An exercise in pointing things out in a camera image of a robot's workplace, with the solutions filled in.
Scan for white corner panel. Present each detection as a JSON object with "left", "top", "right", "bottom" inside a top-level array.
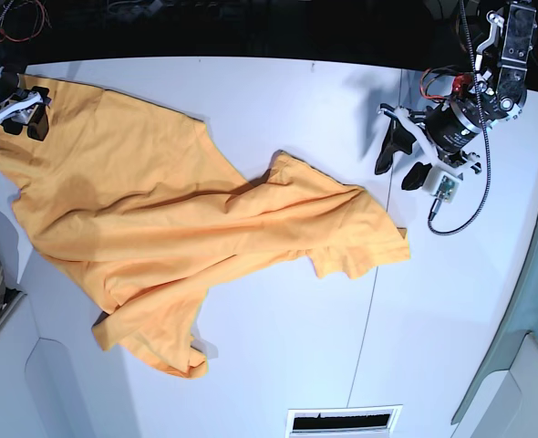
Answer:
[
  {"left": 0, "top": 294, "right": 141, "bottom": 437},
  {"left": 453, "top": 334, "right": 538, "bottom": 438}
]

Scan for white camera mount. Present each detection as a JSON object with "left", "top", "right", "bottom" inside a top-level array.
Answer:
[{"left": 422, "top": 166, "right": 460, "bottom": 203}]

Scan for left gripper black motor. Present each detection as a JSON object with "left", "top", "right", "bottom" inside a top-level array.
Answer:
[{"left": 374, "top": 103, "right": 481, "bottom": 191}]

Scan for right braided black cable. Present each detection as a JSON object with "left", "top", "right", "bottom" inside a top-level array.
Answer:
[{"left": 427, "top": 0, "right": 493, "bottom": 235}]

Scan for white right corner panel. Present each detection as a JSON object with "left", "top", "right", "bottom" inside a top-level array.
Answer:
[{"left": 453, "top": 334, "right": 538, "bottom": 438}]

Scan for white slotted vent plate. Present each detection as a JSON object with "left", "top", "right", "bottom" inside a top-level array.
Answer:
[{"left": 285, "top": 405, "right": 403, "bottom": 438}]

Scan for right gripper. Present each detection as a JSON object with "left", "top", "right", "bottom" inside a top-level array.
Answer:
[{"left": 0, "top": 68, "right": 51, "bottom": 141}]

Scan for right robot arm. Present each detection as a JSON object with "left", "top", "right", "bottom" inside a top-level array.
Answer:
[{"left": 0, "top": 1, "right": 51, "bottom": 141}]

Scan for white left corner panel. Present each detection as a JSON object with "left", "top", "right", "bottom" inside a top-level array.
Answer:
[{"left": 0, "top": 294, "right": 141, "bottom": 437}]

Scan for orange yellow t-shirt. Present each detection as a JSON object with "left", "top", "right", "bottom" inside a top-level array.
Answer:
[{"left": 0, "top": 75, "right": 409, "bottom": 379}]

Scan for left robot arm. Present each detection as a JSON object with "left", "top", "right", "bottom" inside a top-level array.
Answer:
[{"left": 374, "top": 1, "right": 537, "bottom": 191}]

